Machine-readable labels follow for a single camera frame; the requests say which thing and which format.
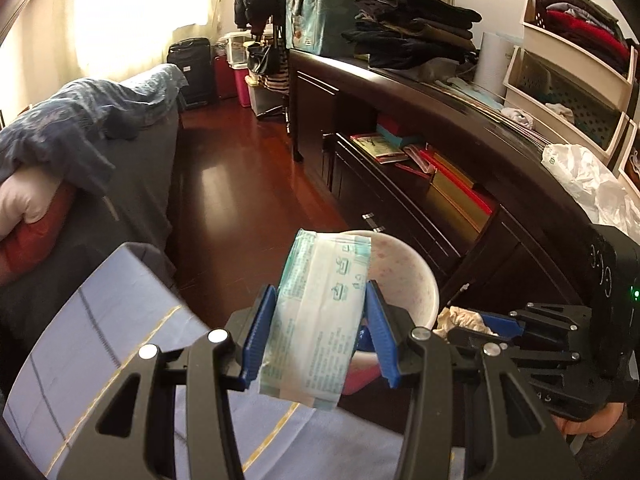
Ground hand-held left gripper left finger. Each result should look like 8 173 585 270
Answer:
57 284 278 480

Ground blue checked tablecloth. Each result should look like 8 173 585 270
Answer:
0 255 416 480

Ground teal diaper package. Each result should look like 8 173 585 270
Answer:
286 0 362 56

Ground yellow cover book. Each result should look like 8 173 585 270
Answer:
350 132 409 164

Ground teal flat box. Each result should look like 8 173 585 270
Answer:
376 121 424 149

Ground white curtain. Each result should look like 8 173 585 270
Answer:
0 0 225 126

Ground person's right hand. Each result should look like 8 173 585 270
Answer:
555 400 640 447

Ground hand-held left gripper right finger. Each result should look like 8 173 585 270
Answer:
364 280 583 480

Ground white speckled trash bin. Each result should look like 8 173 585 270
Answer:
325 230 442 397

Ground white green tissue pack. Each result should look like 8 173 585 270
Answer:
257 228 373 412

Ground red storage box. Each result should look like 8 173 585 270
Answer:
214 55 252 108

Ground red and gold flat boxes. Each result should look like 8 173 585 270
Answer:
419 149 499 234

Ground black suitcase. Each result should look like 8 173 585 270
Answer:
166 37 217 109

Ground tissue paper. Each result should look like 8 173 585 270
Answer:
432 305 501 339

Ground white stacking baskets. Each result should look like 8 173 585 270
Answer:
502 0 640 177

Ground folded red and dark clothes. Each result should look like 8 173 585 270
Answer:
537 0 632 64

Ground black handbag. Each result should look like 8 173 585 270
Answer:
246 40 284 77

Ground stack of dark clothes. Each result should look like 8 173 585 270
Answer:
342 0 483 71

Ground white plastic bag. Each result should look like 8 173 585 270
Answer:
541 142 640 237

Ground small white cloth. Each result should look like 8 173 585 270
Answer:
501 106 537 129

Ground white storage box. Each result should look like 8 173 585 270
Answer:
222 31 251 68

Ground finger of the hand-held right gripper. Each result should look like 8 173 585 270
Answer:
446 328 583 368
479 302 598 337

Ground blue duvet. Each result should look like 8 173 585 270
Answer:
0 64 188 202

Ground folded red quilt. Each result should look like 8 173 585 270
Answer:
0 182 77 275

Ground paper towel roll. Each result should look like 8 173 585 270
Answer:
472 31 516 92

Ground dark wooden dresser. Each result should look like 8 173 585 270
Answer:
287 49 640 361

